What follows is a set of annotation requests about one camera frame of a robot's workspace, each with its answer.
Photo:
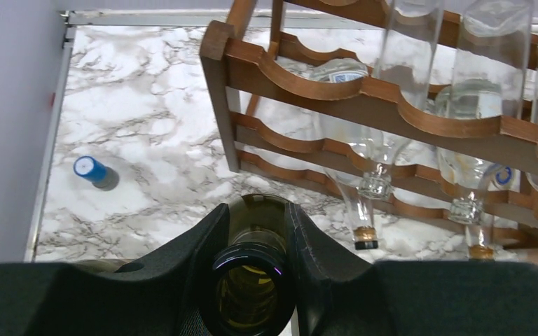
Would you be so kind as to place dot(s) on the blue cap small bottle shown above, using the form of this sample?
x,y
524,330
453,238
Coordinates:
x,y
99,175

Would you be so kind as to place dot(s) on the brown wooden wine rack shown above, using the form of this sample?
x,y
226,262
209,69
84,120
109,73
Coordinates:
x,y
265,100

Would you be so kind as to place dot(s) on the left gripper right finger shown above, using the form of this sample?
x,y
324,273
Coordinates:
x,y
339,293

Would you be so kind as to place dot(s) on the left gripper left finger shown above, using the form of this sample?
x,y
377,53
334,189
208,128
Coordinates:
x,y
153,295

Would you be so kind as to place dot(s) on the clear bottle lower left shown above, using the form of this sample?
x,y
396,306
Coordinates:
x,y
371,151

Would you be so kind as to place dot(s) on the green wine bottle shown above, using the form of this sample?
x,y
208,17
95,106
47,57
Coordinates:
x,y
248,289

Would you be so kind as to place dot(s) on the clear bottle upper right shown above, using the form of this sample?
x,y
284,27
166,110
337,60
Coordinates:
x,y
493,51

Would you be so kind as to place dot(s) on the clear bottle upper middle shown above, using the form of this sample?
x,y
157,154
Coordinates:
x,y
409,43

